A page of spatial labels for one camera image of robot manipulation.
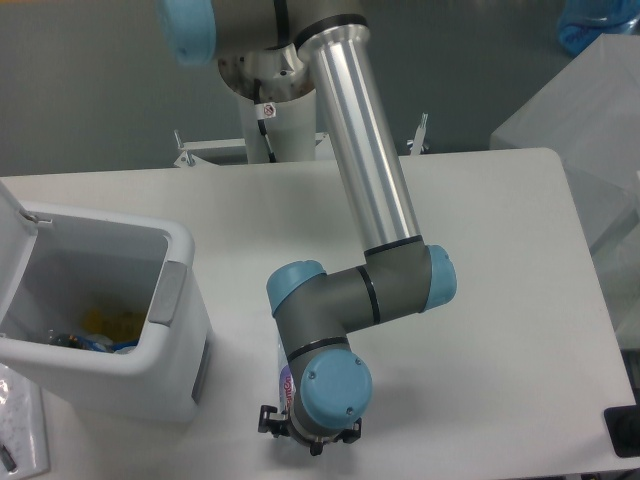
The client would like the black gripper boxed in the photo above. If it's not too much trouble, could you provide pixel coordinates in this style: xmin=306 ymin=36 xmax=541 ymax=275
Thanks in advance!
xmin=258 ymin=405 xmax=361 ymax=456

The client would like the trash inside can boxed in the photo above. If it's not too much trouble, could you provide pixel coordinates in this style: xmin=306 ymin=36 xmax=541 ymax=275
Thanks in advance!
xmin=47 ymin=309 xmax=146 ymax=355

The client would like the white trash can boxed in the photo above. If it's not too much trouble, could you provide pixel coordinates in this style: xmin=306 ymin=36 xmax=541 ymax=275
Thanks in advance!
xmin=1 ymin=190 xmax=212 ymax=422

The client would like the blue water jug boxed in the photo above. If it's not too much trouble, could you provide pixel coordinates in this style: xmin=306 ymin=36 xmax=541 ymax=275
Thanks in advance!
xmin=556 ymin=0 xmax=639 ymax=57

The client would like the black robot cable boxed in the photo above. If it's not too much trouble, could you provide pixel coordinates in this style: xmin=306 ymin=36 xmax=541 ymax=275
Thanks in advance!
xmin=252 ymin=78 xmax=279 ymax=164

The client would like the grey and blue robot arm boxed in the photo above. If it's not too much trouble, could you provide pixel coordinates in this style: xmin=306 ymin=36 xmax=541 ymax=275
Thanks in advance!
xmin=156 ymin=1 xmax=457 ymax=456

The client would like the white mounting frame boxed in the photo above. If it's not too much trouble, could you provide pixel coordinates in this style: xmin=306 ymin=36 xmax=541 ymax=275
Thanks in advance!
xmin=173 ymin=112 xmax=430 ymax=168

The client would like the black device at table edge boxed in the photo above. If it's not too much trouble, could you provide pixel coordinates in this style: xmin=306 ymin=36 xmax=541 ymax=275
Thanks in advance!
xmin=604 ymin=405 xmax=639 ymax=458

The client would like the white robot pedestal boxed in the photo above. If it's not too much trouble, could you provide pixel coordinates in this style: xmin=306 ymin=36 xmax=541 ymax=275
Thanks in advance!
xmin=218 ymin=44 xmax=316 ymax=164

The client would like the clear plastic tray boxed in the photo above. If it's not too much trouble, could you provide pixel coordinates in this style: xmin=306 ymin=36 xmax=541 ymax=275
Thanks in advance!
xmin=1 ymin=365 xmax=50 ymax=479

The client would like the clear plastic water bottle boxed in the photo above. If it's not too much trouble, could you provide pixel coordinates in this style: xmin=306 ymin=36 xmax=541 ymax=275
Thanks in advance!
xmin=278 ymin=339 xmax=296 ymax=413

